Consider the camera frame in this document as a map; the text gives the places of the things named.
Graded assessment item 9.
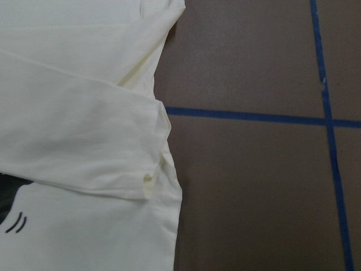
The cream long sleeve shirt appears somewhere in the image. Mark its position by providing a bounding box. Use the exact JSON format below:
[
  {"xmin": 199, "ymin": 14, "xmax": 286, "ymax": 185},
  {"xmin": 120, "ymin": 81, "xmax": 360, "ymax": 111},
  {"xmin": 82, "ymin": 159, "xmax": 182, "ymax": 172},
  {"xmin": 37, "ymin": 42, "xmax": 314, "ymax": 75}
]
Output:
[{"xmin": 1, "ymin": 1, "xmax": 186, "ymax": 270}]

